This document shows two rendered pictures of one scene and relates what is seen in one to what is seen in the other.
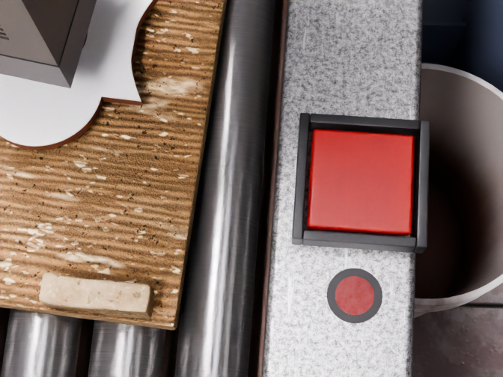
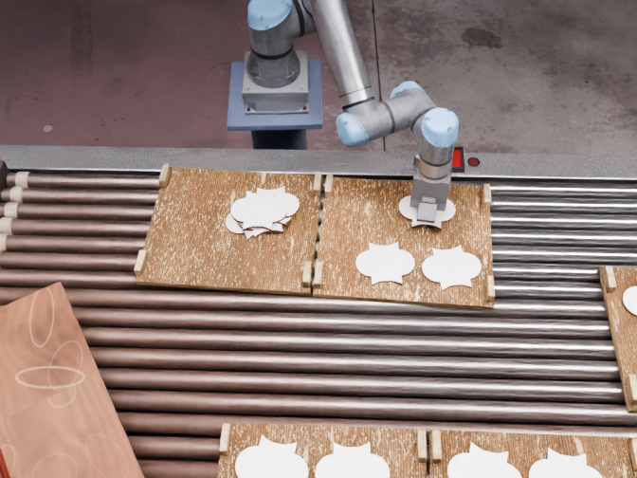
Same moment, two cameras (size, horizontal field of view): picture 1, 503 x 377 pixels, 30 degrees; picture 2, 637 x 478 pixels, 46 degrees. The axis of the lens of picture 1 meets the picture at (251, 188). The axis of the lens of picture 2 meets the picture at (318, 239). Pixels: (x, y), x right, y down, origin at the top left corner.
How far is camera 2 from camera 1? 1.63 m
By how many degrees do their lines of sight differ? 39
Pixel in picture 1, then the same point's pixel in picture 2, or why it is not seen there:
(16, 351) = (499, 219)
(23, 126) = (450, 211)
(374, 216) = (457, 156)
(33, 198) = (464, 213)
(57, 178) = (459, 209)
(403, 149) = not seen: hidden behind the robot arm
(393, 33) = (409, 156)
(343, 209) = (456, 160)
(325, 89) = not seen: hidden behind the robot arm
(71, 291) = (487, 195)
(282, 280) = (472, 174)
